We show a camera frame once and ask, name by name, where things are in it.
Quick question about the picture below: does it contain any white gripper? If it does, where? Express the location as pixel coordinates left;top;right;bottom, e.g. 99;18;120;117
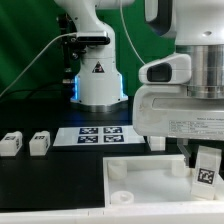
132;85;224;165

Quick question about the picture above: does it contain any white square table top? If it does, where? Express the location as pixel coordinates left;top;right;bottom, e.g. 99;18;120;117
102;154;224;209

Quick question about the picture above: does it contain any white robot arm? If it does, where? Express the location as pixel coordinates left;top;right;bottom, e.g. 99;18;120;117
54;0;224;151

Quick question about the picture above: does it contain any white L-shaped obstacle fence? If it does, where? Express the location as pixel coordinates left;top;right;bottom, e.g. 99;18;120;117
0;201;224;224

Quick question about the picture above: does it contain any white sheet with tags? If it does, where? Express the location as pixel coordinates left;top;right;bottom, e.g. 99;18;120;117
54;125;144;146

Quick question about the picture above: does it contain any black stand behind robot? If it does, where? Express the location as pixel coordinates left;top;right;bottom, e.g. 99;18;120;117
57;13;81;100

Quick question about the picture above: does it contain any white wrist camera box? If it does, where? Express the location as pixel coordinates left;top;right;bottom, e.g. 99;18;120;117
139;53;192;85

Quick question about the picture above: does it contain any white cable right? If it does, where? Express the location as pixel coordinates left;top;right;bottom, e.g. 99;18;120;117
119;0;147;66

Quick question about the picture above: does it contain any white cable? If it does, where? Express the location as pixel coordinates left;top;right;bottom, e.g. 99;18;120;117
119;0;147;66
0;32;78;98

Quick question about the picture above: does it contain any black camera on base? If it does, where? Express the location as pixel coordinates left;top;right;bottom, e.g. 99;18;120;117
76;31;110;45

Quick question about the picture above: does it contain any black cable on table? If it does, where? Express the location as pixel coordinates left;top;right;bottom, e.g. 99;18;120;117
0;84;73;101

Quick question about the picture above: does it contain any white cable left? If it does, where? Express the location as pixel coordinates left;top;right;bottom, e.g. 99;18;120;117
0;32;78;98

